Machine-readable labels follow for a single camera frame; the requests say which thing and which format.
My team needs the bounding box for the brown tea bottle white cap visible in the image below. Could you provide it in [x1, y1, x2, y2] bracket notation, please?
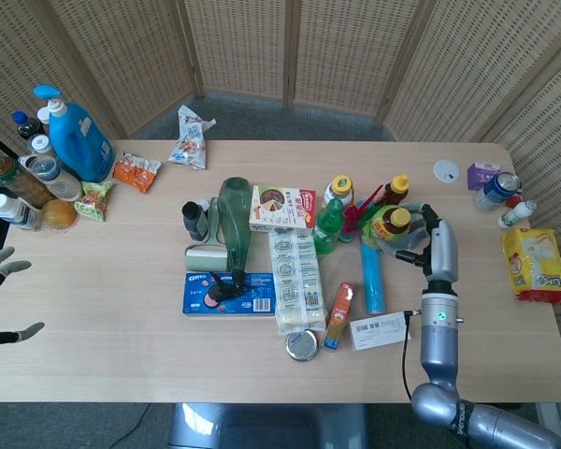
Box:
[0, 148, 55, 210]

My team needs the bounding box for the green spray bottle black trigger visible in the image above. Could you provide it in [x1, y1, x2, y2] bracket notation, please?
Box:
[208, 176, 254, 301]

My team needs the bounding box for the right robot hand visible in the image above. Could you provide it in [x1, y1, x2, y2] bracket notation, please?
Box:
[377, 201, 461, 284]

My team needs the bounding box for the white round table grommet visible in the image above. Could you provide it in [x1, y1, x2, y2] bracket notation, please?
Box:
[432, 158, 464, 184]

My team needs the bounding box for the white bottle blue label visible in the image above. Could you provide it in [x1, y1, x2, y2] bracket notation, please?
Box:
[0, 192, 44, 232]

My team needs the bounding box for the blue plastic bag roll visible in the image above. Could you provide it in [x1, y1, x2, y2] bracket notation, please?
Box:
[360, 242, 389, 314]

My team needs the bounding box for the brown honey bottle yellow cap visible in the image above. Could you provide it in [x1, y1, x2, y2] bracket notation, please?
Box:
[383, 173, 410, 208]

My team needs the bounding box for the white biscuit box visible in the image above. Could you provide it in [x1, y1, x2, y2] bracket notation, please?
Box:
[248, 182, 319, 236]

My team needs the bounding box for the blue detergent pump bottle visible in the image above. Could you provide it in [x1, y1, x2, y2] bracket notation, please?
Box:
[33, 83, 118, 184]

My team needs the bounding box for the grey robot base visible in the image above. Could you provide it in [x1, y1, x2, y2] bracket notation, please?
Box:
[167, 402, 371, 449]

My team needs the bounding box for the bottle with printed white cap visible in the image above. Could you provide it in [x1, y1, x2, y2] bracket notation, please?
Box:
[27, 133, 58, 158]

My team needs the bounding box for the orange and blue narrow box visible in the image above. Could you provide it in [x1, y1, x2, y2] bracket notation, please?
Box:
[323, 281, 356, 352]

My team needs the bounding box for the dark grey bottle black cap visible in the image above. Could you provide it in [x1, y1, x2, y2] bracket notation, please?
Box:
[181, 199, 212, 240]

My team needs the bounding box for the blue Oreo biscuit box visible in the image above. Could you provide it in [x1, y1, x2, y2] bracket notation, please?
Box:
[181, 271, 278, 317]

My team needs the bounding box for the jar with yellow lid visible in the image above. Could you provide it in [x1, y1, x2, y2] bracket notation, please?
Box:
[324, 174, 356, 208]

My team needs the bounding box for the green Sprite bottle green cap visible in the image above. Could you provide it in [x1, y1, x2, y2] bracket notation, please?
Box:
[313, 196, 347, 259]

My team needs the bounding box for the wicker folding screen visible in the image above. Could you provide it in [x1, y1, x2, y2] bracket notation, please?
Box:
[0, 0, 561, 403]

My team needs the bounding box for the small purple carton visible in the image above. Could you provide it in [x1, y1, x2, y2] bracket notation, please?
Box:
[466, 161, 504, 192]

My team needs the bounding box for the red and green feather toy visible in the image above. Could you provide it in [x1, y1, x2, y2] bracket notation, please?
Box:
[340, 183, 385, 245]

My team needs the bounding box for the yellow snack bag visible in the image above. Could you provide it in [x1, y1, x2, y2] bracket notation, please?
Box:
[500, 227, 561, 305]

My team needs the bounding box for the pale green lint roller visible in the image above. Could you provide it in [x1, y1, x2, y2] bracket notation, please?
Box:
[182, 196, 229, 273]

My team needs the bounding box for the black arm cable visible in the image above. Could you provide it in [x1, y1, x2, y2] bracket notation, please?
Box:
[400, 308, 424, 404]

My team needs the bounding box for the white cardboard box with barcodes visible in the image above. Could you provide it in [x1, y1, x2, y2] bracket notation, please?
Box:
[348, 311, 413, 353]

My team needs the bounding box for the yellow-cap green tea bottle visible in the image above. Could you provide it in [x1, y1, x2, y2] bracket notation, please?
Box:
[359, 203, 413, 250]

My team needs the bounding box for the blue drink can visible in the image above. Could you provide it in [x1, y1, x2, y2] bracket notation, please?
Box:
[473, 171, 523, 212]

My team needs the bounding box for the green snack packet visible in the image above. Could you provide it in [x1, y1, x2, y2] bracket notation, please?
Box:
[73, 179, 116, 223]

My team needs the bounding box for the small white bottle green label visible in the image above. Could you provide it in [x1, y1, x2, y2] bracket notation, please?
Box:
[496, 199, 539, 231]

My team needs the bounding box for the metal tin can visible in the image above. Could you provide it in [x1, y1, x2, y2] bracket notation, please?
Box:
[284, 328, 320, 362]

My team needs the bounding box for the round orange fruit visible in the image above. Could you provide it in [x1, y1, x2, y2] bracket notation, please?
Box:
[42, 198, 79, 231]

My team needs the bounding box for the white crumpled snack packet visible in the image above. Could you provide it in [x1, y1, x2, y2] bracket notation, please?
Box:
[165, 104, 218, 170]

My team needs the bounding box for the orange snack packet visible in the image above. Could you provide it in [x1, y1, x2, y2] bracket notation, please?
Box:
[112, 150, 163, 195]

